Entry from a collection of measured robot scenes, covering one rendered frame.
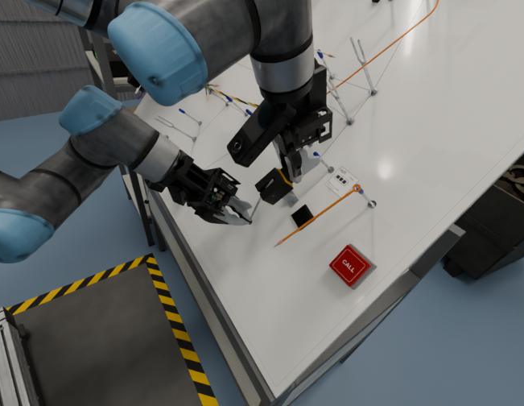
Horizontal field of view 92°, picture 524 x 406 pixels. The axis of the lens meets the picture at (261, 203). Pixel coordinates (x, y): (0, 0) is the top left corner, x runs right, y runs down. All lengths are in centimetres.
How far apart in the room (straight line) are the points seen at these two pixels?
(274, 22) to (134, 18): 12
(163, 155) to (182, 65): 22
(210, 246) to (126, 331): 104
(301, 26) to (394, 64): 36
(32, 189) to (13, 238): 7
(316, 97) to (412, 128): 22
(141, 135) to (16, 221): 18
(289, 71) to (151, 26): 15
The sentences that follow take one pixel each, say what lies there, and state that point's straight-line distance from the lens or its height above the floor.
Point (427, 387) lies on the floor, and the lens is 180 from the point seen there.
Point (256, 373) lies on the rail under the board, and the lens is 61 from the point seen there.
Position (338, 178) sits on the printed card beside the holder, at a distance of 54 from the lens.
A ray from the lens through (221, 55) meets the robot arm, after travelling 25.
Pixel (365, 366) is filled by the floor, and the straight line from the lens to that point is 167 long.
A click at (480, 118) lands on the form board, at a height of 132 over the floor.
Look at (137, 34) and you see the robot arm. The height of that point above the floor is 141.
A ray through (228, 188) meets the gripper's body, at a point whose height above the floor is 116.
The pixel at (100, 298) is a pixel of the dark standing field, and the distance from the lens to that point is 179.
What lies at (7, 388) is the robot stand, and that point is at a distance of 148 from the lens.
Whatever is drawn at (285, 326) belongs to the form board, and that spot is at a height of 95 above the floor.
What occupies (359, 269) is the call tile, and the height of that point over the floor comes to 111.
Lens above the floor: 145
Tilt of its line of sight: 41 degrees down
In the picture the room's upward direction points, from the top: 8 degrees clockwise
